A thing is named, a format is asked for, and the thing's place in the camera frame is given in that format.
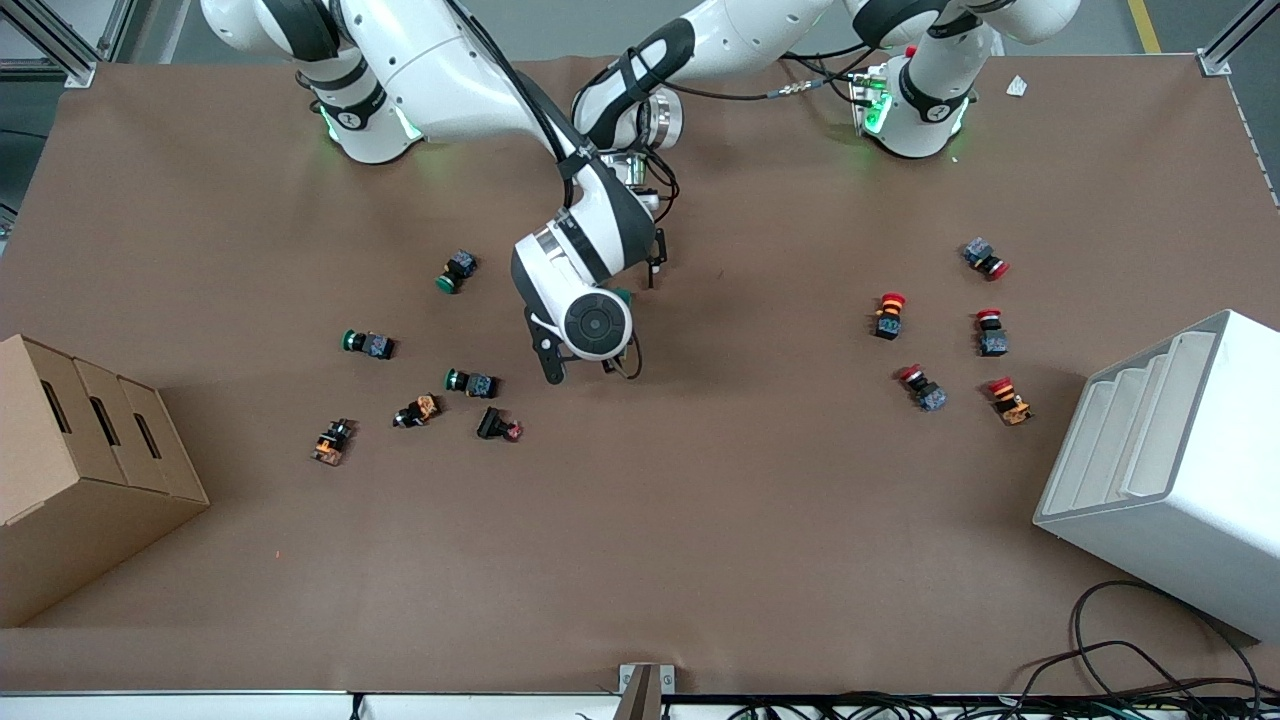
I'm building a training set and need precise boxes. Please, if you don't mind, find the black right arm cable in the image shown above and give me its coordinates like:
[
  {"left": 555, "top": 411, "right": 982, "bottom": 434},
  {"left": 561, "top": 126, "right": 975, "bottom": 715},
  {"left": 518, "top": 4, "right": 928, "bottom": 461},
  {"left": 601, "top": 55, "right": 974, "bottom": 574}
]
[{"left": 440, "top": 0, "right": 606, "bottom": 211}]

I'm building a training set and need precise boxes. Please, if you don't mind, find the brown paper table cover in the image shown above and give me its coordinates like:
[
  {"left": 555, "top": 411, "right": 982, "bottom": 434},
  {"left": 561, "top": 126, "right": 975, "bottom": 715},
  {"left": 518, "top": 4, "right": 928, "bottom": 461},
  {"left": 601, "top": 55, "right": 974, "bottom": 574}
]
[{"left": 0, "top": 52, "right": 1280, "bottom": 697}]

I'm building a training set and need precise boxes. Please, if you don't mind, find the black floor cable bundle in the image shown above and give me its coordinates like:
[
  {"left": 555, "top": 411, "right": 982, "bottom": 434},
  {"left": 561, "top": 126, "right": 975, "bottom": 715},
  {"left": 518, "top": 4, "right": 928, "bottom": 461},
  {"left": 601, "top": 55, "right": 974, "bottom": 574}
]
[{"left": 720, "top": 579, "right": 1280, "bottom": 720}]

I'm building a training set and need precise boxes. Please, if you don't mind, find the brown cardboard box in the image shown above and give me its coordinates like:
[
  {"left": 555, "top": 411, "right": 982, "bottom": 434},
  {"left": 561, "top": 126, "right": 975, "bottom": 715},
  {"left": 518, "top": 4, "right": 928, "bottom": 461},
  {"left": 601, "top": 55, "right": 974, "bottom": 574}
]
[{"left": 0, "top": 334, "right": 211, "bottom": 629}]

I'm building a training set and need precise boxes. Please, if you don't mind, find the black left base cable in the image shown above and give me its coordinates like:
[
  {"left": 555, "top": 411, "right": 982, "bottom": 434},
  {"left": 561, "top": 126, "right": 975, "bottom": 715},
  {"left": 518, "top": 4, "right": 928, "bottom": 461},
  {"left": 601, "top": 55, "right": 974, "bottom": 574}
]
[{"left": 680, "top": 44, "right": 881, "bottom": 105}]

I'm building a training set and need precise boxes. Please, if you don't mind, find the metal table edge bracket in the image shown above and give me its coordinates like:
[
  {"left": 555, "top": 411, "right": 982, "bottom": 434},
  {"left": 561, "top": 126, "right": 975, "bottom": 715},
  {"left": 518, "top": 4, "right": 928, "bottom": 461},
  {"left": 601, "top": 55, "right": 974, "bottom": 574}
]
[{"left": 612, "top": 663, "right": 676, "bottom": 720}]

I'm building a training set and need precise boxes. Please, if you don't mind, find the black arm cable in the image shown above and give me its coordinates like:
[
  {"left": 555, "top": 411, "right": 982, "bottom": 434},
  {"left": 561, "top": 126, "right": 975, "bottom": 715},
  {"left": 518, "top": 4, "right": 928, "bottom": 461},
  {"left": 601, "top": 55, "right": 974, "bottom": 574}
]
[
  {"left": 630, "top": 146, "right": 683, "bottom": 227},
  {"left": 440, "top": 0, "right": 606, "bottom": 211}
]

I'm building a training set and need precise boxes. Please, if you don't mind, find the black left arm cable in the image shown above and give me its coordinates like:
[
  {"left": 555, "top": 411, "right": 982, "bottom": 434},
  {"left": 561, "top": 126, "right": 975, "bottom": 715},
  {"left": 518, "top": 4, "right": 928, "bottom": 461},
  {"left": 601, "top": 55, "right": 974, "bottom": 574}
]
[{"left": 630, "top": 146, "right": 683, "bottom": 227}]

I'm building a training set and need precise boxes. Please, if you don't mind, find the white slotted storage rack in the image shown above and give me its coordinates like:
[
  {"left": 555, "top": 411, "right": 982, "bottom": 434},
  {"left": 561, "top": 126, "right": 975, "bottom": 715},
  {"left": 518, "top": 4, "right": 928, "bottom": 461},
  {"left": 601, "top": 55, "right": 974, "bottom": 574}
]
[{"left": 1032, "top": 309, "right": 1280, "bottom": 643}]

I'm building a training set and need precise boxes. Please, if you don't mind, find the aluminium frame profile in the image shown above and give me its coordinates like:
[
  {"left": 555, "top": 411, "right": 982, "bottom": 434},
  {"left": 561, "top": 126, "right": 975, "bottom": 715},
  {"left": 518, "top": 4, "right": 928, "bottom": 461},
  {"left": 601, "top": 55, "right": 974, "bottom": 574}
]
[
  {"left": 0, "top": 0, "right": 136, "bottom": 88},
  {"left": 1198, "top": 0, "right": 1280, "bottom": 77}
]

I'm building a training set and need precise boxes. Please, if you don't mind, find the black switch with red tip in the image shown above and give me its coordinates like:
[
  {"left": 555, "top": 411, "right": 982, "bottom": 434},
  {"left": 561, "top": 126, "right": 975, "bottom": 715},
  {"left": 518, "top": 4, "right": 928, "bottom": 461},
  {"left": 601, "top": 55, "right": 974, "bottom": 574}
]
[{"left": 475, "top": 405, "right": 524, "bottom": 443}]

